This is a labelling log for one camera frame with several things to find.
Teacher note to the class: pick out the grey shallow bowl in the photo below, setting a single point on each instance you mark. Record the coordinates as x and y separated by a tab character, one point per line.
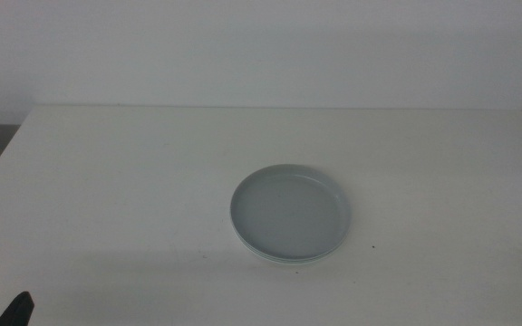
290	213

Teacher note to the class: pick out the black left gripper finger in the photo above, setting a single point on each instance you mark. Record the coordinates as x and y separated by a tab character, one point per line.
16	312

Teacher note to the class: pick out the white shallow bowl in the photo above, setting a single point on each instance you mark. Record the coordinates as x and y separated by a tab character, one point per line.
290	263

